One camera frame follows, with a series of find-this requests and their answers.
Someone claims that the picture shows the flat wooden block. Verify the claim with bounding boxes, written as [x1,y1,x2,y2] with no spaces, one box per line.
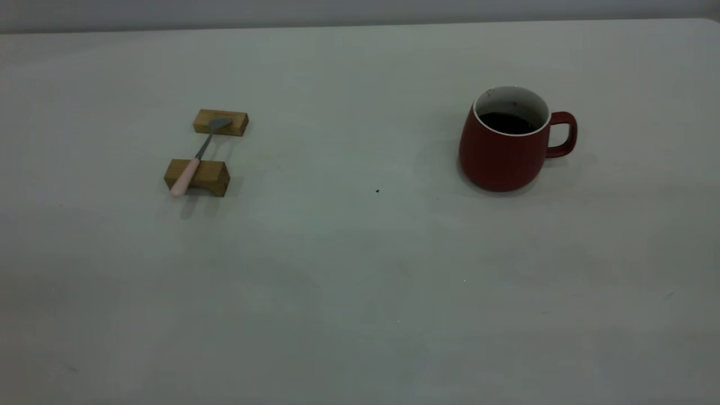
[193,109,249,137]

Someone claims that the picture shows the arched wooden block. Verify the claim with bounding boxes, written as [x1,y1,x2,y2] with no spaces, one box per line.
[164,159,231,197]

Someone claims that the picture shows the dark coffee liquid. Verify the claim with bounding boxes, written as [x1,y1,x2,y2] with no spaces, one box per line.
[478,112,545,135]

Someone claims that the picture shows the pink handled metal spoon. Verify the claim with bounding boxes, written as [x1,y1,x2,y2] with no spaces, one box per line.
[170,117,233,198]

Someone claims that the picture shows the red ceramic cup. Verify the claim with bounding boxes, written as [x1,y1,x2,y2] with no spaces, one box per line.
[458,85,578,193]

